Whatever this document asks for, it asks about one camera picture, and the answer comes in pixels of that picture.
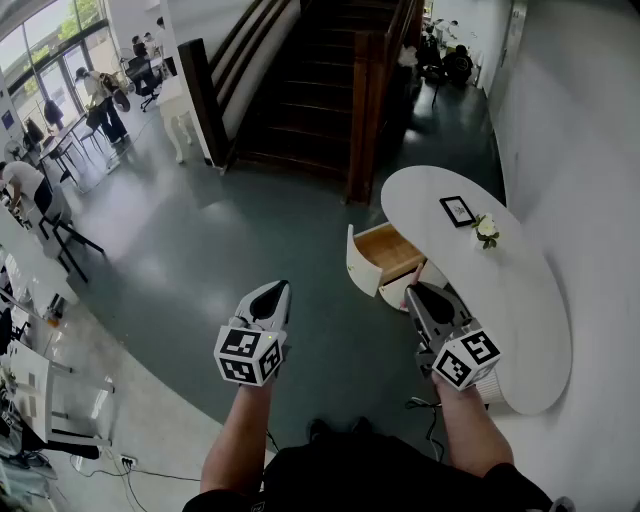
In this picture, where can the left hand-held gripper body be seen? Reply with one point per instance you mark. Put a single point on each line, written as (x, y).
(240, 350)

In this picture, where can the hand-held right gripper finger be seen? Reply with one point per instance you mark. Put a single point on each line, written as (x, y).
(420, 320)
(462, 315)

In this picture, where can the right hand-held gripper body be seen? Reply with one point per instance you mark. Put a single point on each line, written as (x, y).
(465, 360)

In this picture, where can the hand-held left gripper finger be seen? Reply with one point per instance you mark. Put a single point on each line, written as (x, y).
(285, 310)
(244, 307)

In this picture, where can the large white wood-lined drawer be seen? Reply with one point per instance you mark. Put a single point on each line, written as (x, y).
(390, 250)

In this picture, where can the person's left forearm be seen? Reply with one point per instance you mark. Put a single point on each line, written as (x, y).
(235, 440)

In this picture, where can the person's right forearm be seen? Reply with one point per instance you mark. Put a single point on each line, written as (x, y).
(470, 430)

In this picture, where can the white curved console table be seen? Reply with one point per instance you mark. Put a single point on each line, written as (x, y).
(500, 300)

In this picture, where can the white flowers in white pot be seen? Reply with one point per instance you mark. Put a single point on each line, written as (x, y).
(486, 226)

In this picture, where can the person's left shoe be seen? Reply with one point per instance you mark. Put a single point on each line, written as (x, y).
(317, 430)

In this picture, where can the person's shoe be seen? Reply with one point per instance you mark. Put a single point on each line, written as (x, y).
(361, 426)
(317, 430)

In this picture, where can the person's right shoe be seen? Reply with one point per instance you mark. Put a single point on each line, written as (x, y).
(361, 426)

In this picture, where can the white power strip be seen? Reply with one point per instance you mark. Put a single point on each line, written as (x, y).
(128, 461)

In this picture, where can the person's black clothing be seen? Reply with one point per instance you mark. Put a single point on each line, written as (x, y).
(350, 475)

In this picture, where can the dark wooden staircase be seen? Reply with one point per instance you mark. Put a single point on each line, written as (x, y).
(310, 110)

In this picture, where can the white framed side table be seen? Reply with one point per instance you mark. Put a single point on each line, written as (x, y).
(37, 395)

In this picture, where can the grey chair with black legs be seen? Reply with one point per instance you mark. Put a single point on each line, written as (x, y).
(55, 210)

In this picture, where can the white table with curved legs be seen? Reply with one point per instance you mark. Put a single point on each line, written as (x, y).
(172, 102)

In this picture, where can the long white desk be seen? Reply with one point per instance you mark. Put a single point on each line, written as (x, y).
(30, 270)

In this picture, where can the dark dining chair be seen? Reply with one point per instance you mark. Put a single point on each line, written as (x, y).
(92, 122)

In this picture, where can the dark dining table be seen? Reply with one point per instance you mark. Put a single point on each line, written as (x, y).
(60, 137)

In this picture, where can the black office chair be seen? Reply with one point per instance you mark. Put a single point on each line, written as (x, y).
(142, 75)

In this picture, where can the white fluffy bundle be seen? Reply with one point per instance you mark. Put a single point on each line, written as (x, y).
(407, 56)

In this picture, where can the grey door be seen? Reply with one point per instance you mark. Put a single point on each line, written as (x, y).
(515, 30)

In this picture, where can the glass entrance doors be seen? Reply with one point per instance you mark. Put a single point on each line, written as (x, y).
(50, 60)

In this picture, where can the black picture frame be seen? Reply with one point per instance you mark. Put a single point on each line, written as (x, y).
(457, 212)

